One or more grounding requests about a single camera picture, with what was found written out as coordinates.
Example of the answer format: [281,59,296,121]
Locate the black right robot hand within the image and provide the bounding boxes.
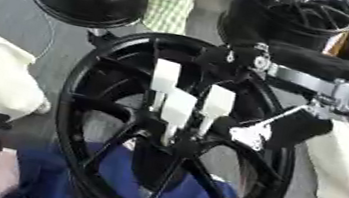
[183,29,349,168]

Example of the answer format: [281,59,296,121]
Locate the white pin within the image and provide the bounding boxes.
[194,82,240,144]
[144,57,185,116]
[154,85,201,151]

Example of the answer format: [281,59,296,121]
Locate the black spoked wheel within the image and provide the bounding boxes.
[40,16,315,198]

